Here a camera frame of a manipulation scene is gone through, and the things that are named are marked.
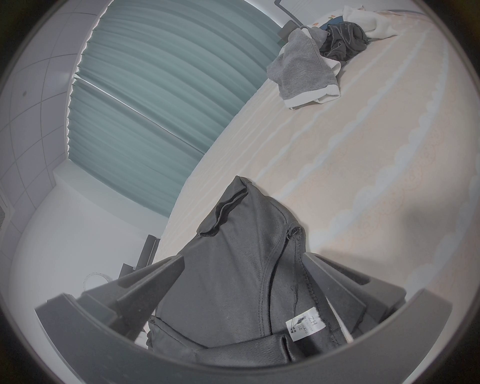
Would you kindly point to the black shiny garment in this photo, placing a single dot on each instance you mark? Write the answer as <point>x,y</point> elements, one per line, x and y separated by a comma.
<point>343,41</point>

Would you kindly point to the grey bedside table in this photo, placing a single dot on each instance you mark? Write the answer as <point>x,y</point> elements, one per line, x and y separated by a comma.
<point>289,30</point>

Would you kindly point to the black T-shirt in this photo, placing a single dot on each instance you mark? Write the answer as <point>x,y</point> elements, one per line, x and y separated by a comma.
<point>232,281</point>

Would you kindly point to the bed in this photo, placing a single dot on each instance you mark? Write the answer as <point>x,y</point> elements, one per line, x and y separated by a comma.
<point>375,150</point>

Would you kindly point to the blue-green curtain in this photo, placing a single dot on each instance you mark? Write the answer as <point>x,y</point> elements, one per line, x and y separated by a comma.
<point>180,67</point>
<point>123,150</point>

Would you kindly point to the grey white-trimmed garment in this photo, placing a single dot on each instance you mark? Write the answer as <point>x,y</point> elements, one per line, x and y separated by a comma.
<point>303,67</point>

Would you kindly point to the black chest of drawers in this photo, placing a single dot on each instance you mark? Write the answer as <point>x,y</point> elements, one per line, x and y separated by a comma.
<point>146,255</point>

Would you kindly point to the white printed pillow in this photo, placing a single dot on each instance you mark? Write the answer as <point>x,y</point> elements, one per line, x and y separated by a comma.
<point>313,25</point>

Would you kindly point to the dark blue garment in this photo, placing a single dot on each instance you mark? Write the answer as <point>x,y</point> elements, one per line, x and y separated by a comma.
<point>332,21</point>

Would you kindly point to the white garment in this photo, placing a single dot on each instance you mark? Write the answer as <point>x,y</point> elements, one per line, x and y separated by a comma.
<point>378,26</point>

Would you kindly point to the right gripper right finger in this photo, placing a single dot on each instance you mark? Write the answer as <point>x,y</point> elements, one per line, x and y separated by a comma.
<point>360,296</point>

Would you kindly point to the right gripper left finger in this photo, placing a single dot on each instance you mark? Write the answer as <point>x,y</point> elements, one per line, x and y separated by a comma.
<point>138,296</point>

